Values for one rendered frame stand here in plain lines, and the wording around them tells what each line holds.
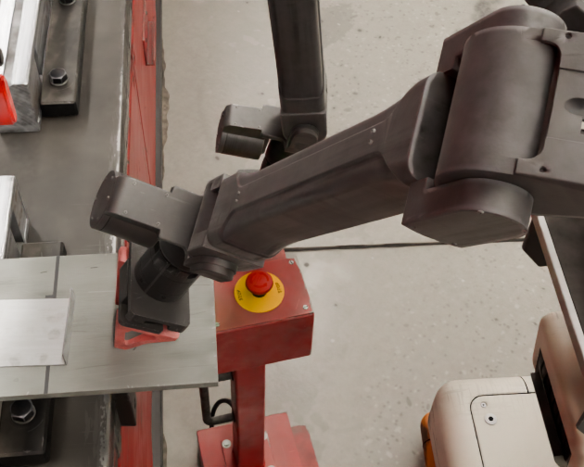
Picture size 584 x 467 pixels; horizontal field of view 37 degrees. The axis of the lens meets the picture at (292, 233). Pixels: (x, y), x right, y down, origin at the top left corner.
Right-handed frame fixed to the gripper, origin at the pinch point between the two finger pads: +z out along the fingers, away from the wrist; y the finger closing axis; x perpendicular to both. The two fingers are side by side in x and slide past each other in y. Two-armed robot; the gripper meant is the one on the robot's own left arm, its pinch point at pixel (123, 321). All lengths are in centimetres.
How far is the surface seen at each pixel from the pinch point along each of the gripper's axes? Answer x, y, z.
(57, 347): -5.6, 2.2, 4.3
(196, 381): 7.0, 7.3, -3.0
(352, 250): 91, -83, 65
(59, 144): -3.0, -41.0, 18.4
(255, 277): 23.8, -19.0, 9.7
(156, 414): 45, -37, 86
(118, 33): 4, -66, 15
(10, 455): -6.1, 9.6, 15.9
